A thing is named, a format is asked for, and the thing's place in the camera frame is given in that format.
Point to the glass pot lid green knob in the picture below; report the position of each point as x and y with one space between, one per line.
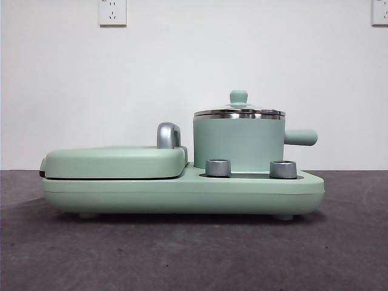
239 97

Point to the mint green sandwich press lid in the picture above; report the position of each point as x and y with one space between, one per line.
115 160

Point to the silver control knob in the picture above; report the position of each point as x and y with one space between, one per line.
283 169
218 167

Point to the mint green breakfast maker base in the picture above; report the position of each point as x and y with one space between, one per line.
121 194

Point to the white wall socket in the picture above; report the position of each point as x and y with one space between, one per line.
112 13
381 12

